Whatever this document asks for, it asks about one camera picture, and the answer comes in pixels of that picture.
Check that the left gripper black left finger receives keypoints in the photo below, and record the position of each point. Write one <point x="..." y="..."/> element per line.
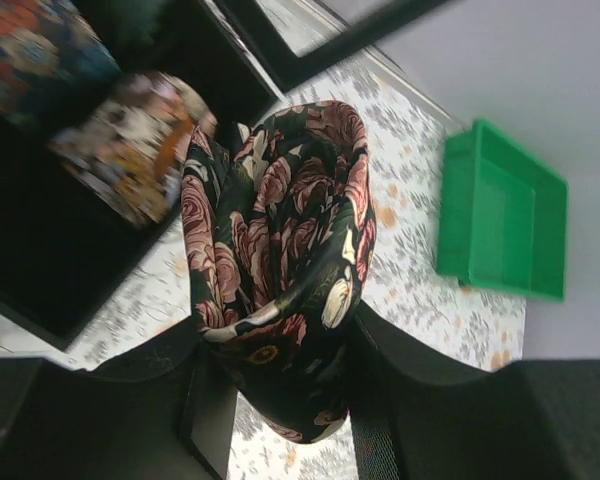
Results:
<point x="162" y="410"/>

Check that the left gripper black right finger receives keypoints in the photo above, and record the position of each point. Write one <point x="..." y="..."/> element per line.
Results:
<point x="419" y="414"/>

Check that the black floral necktie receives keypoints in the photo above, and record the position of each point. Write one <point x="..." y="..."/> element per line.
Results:
<point x="279" y="238"/>

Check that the black tie display box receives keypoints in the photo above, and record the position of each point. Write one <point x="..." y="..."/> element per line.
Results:
<point x="62" y="250"/>

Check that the green plastic tray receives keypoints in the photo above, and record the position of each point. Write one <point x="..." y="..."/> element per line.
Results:
<point x="503" y="216"/>

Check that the rolled cream red tie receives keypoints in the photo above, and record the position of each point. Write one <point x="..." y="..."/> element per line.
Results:
<point x="131" y="150"/>

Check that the floral patterned table mat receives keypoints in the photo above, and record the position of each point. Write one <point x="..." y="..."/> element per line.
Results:
<point x="477" y="327"/>

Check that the rolled navy floral tie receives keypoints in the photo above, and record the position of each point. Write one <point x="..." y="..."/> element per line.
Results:
<point x="49" y="54"/>

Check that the rolled dark green tie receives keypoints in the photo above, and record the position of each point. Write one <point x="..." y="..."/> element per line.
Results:
<point x="134" y="23"/>

